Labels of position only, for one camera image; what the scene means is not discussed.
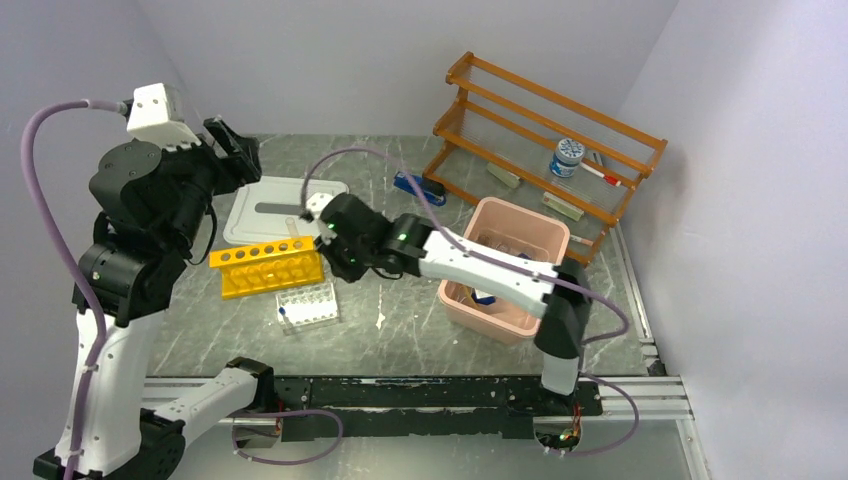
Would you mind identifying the white plastic lid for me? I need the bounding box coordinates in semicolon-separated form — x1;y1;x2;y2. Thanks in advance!
223;175;319;245

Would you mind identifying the black base frame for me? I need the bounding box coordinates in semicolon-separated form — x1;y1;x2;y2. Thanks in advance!
233;374;603;442

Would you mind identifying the blue stapler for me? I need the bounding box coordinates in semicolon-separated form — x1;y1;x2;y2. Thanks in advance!
393;172;447;207

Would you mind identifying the red white marker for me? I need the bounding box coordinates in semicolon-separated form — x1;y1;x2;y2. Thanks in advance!
580;163;621;187

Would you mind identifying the yellow rubber tubing with clamps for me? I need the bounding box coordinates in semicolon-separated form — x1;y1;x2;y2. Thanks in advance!
461;234;527;311

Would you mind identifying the yellow test tube rack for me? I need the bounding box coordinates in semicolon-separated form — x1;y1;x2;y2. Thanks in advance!
208;236;325;300

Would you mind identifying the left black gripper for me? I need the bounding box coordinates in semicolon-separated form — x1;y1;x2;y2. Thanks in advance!
148;115;262;251

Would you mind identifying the orange wooden shelf rack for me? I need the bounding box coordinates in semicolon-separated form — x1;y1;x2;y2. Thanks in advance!
422;52;668;265

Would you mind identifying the beige block on shelf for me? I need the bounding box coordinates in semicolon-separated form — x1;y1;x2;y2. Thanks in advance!
486;163;521;189

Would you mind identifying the blue white jar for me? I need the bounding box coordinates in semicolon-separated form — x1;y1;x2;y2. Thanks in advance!
549;138;586;178

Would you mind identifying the small clear plastic bag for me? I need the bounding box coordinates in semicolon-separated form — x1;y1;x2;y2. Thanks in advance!
472;289;494;299

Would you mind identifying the pink plastic bin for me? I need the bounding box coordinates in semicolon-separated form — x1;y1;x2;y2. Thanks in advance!
438;197;570;345

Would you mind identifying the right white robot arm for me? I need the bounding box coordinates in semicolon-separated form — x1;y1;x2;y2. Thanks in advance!
301;193;593;414

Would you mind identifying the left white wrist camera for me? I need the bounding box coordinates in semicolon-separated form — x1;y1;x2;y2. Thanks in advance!
126;83;201;151

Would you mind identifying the clear test tube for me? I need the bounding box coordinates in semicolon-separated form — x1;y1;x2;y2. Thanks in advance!
285;217;299;238

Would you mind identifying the beige labelled block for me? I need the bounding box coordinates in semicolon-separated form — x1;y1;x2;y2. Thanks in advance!
542;192;585;221

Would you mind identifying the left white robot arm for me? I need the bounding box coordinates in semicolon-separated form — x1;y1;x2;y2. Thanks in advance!
33;118;280;479

